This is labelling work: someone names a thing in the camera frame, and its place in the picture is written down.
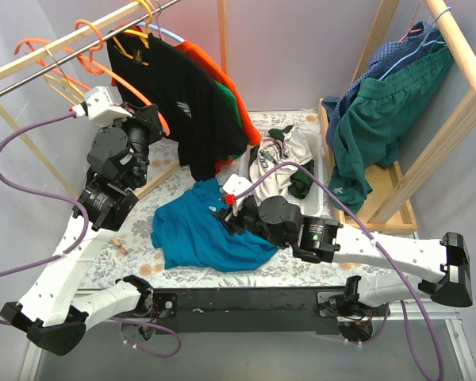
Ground floral table cloth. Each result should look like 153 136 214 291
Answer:
79 110 427 290

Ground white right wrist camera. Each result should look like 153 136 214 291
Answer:
221 174 252 207

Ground wooden clothespin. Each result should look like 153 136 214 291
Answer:
112 238 129 256

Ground black t shirt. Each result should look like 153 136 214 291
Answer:
105 31 250 181

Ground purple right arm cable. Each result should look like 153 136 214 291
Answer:
233 161 445 381

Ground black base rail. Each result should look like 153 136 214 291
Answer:
150 287 345 335

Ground orange plastic hanger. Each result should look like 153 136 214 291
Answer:
14 19 170 136

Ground pink wire hanger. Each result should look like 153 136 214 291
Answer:
400 0 426 42

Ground green and white t shirt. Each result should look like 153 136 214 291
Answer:
248 125 314 201

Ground blue t shirt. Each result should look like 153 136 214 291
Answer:
151 178 278 272

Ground orange t shirt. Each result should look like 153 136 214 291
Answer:
110 39 263 171

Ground metal hanging rod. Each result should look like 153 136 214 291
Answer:
0 0 181 98

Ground wooden clothes rack right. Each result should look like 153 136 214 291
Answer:
317 0 476 235

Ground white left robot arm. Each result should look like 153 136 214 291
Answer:
0 101 169 356

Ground wooden clothes rack left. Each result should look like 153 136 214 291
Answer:
0 1 228 197

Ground blue checkered shorts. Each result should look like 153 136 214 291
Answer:
321 21 445 148

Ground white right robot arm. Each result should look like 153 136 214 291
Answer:
216 196 473 316

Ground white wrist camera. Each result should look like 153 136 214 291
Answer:
70 86 132 127
221 174 252 207

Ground wooden clothes rack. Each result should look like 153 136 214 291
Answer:
317 0 476 235
0 1 228 197

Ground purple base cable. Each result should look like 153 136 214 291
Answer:
110 317 182 359

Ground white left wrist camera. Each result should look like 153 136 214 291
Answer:
70 86 132 127

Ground light blue wire hanger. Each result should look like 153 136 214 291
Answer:
378 6 451 81

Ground teal green shorts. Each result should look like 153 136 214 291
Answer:
328 43 454 214

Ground dark yellow plastic hanger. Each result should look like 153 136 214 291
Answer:
113 0 154 66

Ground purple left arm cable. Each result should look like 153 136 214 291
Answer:
0 111 90 326

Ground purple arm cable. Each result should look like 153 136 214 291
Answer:
0 111 90 326
233 161 445 381

